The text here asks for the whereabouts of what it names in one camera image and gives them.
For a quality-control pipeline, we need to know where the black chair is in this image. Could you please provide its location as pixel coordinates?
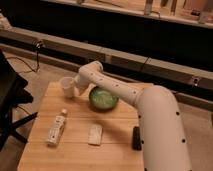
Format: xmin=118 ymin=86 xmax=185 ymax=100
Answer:
xmin=0 ymin=49 xmax=37 ymax=151

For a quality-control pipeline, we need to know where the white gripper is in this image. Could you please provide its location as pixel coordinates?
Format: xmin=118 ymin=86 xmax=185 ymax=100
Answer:
xmin=74 ymin=75 xmax=90 ymax=95

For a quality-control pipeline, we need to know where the long grey rail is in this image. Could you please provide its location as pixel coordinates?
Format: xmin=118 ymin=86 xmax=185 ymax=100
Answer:
xmin=0 ymin=28 xmax=213 ymax=90

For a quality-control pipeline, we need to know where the white ceramic cup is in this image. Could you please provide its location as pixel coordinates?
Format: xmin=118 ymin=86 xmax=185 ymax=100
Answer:
xmin=59 ymin=77 xmax=75 ymax=98

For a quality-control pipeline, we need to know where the black rectangular object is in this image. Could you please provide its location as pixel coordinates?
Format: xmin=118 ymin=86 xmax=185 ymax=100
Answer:
xmin=132 ymin=126 xmax=142 ymax=151

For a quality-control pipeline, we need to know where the white plastic bottle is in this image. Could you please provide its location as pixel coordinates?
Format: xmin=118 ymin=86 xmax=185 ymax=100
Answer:
xmin=46 ymin=109 xmax=68 ymax=146

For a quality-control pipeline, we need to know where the black cable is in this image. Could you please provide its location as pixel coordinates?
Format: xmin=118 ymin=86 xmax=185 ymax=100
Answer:
xmin=6 ymin=41 xmax=44 ymax=74

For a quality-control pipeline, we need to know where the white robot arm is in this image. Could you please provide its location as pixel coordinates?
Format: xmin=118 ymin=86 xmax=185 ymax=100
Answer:
xmin=75 ymin=61 xmax=192 ymax=171

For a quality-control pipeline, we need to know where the green bowl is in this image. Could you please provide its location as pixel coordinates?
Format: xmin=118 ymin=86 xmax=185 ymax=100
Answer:
xmin=89 ymin=86 xmax=119 ymax=111

